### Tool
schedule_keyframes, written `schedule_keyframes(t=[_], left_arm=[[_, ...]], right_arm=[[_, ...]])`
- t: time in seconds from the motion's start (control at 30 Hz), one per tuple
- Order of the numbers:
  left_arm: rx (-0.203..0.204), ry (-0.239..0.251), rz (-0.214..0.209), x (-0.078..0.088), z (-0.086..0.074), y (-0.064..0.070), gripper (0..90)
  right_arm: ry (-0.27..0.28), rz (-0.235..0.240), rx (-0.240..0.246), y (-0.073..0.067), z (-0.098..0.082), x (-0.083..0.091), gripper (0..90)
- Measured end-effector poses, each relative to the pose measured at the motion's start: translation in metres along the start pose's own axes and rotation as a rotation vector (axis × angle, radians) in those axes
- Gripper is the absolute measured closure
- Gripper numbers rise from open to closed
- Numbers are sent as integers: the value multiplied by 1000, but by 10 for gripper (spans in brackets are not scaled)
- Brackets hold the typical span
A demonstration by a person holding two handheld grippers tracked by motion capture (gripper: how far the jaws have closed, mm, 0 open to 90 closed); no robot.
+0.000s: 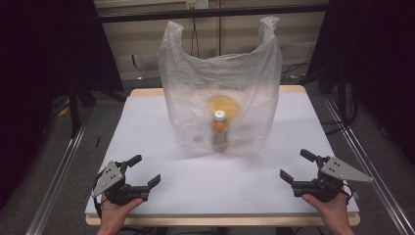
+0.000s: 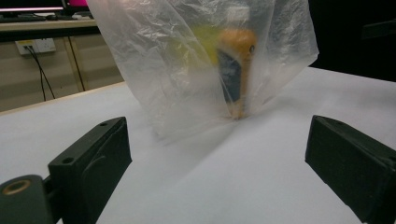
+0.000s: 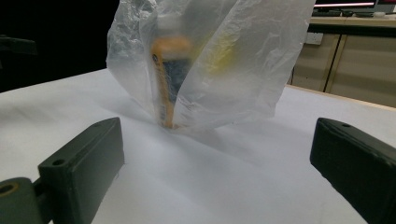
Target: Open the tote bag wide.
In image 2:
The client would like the clear plastic bag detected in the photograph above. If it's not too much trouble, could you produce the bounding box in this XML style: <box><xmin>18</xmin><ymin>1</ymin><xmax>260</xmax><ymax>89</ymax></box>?
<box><xmin>86</xmin><ymin>0</ymin><xmax>320</xmax><ymax>139</ymax></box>

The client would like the computer monitor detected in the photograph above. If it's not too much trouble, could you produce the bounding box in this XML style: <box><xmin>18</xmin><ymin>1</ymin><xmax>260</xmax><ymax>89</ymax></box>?
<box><xmin>0</xmin><ymin>0</ymin><xmax>68</xmax><ymax>15</ymax></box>

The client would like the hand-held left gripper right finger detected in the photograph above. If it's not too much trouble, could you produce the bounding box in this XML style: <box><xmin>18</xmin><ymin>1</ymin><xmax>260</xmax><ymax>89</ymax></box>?
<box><xmin>304</xmin><ymin>115</ymin><xmax>396</xmax><ymax>224</ymax></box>

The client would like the black power cable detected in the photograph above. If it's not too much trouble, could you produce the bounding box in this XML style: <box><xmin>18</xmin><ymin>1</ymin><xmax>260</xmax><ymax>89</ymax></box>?
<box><xmin>25</xmin><ymin>46</ymin><xmax>57</xmax><ymax>102</ymax></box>

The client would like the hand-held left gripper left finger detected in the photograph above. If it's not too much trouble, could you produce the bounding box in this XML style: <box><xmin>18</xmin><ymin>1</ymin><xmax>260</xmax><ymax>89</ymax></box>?
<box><xmin>48</xmin><ymin>116</ymin><xmax>133</xmax><ymax>224</ymax></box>

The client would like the black keyboard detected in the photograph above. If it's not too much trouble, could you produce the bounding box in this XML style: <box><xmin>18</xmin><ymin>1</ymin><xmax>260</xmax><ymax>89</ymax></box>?
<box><xmin>0</xmin><ymin>14</ymin><xmax>47</xmax><ymax>23</ymax></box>

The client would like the white wall power socket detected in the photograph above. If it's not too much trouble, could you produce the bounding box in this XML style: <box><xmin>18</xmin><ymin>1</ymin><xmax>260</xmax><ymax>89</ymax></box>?
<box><xmin>14</xmin><ymin>37</ymin><xmax>57</xmax><ymax>56</ymax></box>

